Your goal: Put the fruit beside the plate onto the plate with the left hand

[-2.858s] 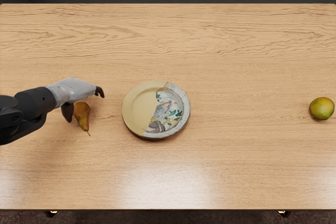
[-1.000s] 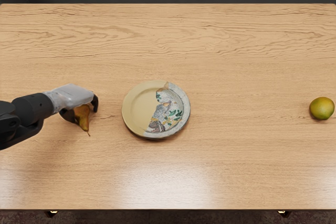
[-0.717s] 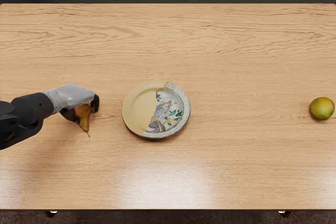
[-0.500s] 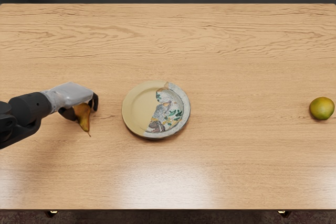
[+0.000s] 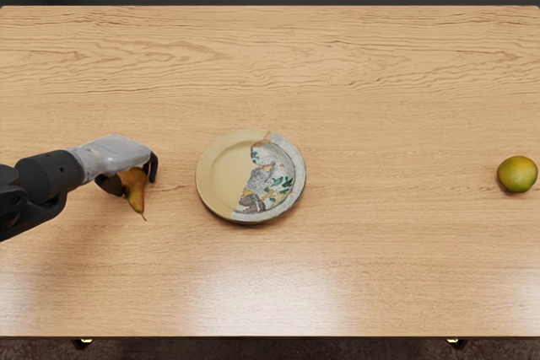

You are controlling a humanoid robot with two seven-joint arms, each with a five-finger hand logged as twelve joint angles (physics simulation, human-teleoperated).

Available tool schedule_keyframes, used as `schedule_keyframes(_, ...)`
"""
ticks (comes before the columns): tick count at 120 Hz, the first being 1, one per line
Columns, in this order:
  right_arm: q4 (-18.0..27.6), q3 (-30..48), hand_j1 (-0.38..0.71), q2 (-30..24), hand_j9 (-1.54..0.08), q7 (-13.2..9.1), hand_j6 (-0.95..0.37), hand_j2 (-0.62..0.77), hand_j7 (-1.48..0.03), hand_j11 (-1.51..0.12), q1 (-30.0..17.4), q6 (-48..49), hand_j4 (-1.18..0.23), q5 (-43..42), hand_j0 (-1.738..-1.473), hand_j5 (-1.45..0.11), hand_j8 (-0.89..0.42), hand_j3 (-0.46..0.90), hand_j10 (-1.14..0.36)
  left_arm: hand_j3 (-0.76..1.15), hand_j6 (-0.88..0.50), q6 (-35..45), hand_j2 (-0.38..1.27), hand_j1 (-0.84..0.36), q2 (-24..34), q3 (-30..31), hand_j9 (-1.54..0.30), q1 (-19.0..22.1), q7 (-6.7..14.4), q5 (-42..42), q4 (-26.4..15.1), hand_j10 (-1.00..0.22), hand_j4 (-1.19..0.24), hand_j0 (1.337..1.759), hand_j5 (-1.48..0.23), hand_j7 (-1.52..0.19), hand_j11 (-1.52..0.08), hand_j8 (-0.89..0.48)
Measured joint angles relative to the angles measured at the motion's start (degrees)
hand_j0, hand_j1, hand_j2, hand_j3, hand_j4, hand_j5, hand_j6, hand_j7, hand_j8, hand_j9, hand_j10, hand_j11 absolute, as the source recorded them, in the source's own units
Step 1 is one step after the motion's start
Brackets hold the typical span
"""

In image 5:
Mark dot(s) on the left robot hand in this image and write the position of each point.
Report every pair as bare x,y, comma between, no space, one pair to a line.
111,154

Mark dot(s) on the brown yellow pear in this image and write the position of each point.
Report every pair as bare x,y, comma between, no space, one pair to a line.
136,190

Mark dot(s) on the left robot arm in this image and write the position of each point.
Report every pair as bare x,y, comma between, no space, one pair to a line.
38,181

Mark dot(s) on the beige patterned plate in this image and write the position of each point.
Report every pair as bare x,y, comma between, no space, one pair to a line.
250,177

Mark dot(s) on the green yellow round fruit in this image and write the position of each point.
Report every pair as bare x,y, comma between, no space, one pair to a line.
517,174

